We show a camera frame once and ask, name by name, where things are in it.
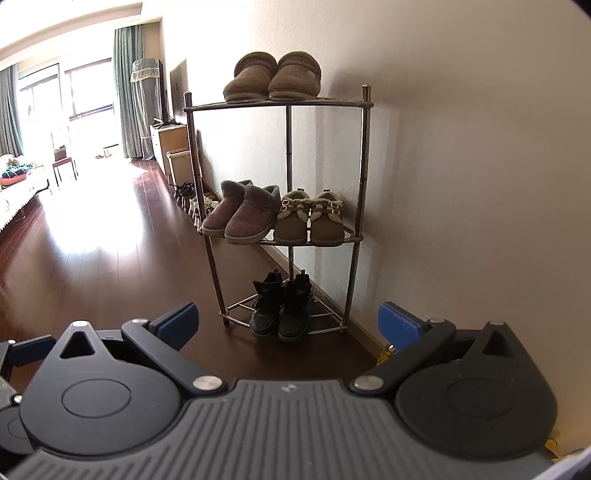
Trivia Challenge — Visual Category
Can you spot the teal curtain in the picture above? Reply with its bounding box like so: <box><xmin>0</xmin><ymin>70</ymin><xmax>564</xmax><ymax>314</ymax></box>
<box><xmin>113</xmin><ymin>25</ymin><xmax>146</xmax><ymax>160</ymax></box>

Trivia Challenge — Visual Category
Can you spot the white storage box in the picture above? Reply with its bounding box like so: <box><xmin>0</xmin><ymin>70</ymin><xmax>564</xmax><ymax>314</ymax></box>
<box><xmin>166</xmin><ymin>148</ymin><xmax>193</xmax><ymax>186</ymax></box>

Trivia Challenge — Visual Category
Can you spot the cloth-covered standing air conditioner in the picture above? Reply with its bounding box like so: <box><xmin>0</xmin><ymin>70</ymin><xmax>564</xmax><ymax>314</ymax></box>
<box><xmin>130</xmin><ymin>58</ymin><xmax>163</xmax><ymax>161</ymax></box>

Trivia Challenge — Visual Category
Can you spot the purple knit fleece-lined slipper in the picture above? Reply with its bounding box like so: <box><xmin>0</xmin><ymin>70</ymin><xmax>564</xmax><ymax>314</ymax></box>
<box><xmin>225</xmin><ymin>184</ymin><xmax>282</xmax><ymax>244</ymax></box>
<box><xmin>202</xmin><ymin>180</ymin><xmax>252</xmax><ymax>238</ymax></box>

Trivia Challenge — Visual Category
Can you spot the dark wooden chair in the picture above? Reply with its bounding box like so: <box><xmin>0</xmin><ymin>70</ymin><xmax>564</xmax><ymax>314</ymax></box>
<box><xmin>51</xmin><ymin>131</ymin><xmax>79</xmax><ymax>186</ymax></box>

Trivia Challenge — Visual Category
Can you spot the taupe plush slipper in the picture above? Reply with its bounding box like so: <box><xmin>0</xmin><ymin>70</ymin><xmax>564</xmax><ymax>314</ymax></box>
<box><xmin>223</xmin><ymin>52</ymin><xmax>278</xmax><ymax>102</ymax></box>
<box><xmin>268</xmin><ymin>51</ymin><xmax>322</xmax><ymax>101</ymax></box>

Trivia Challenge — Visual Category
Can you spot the row of assorted shoes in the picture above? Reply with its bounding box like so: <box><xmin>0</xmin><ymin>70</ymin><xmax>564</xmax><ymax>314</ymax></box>
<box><xmin>173</xmin><ymin>182</ymin><xmax>222</xmax><ymax>227</ymax></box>

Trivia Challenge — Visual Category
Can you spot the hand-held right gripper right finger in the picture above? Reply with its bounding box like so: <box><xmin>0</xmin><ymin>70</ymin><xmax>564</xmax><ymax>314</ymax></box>
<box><xmin>351</xmin><ymin>302</ymin><xmax>525</xmax><ymax>395</ymax></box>

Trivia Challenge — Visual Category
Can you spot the black high-top sneaker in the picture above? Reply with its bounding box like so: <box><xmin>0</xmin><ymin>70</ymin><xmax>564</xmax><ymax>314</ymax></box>
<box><xmin>249</xmin><ymin>272</ymin><xmax>284</xmax><ymax>339</ymax></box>
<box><xmin>278</xmin><ymin>272</ymin><xmax>315</xmax><ymax>342</ymax></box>

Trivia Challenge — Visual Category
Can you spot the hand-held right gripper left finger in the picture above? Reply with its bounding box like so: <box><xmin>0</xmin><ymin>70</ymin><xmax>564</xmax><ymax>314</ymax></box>
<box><xmin>59</xmin><ymin>302</ymin><xmax>227</xmax><ymax>398</ymax></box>

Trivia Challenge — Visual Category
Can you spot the wooden television cabinet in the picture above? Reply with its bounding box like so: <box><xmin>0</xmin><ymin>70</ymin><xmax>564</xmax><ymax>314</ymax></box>
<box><xmin>150</xmin><ymin>121</ymin><xmax>190</xmax><ymax>176</ymax></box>

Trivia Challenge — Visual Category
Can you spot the olive fleece-lined buckle shoe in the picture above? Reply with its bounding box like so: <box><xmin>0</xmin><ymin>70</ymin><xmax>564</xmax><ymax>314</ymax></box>
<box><xmin>273</xmin><ymin>189</ymin><xmax>311</xmax><ymax>244</ymax></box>
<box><xmin>307</xmin><ymin>188</ymin><xmax>346</xmax><ymax>247</ymax></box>

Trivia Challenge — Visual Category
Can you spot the window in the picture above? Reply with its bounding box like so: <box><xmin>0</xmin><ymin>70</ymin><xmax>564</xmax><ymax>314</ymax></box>
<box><xmin>14</xmin><ymin>58</ymin><xmax>116</xmax><ymax>121</ymax></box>

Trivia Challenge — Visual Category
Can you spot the grey curtain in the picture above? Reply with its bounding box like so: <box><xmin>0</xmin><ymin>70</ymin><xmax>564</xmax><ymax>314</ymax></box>
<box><xmin>0</xmin><ymin>65</ymin><xmax>25</xmax><ymax>158</ymax></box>

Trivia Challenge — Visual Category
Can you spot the red and blue cushion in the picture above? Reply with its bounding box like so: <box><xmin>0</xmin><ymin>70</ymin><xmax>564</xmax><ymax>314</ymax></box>
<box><xmin>0</xmin><ymin>159</ymin><xmax>37</xmax><ymax>188</ymax></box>

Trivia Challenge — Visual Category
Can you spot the flat television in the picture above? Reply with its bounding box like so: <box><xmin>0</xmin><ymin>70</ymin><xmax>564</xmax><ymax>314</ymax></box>
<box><xmin>164</xmin><ymin>59</ymin><xmax>188</xmax><ymax>126</ymax></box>

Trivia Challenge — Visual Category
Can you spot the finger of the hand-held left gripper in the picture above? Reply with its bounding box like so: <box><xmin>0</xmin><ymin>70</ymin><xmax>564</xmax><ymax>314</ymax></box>
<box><xmin>0</xmin><ymin>336</ymin><xmax>57</xmax><ymax>370</ymax></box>

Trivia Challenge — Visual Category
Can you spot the metal corner shoe rack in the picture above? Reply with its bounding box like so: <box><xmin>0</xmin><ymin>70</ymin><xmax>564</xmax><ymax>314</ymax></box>
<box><xmin>182</xmin><ymin>84</ymin><xmax>374</xmax><ymax>334</ymax></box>

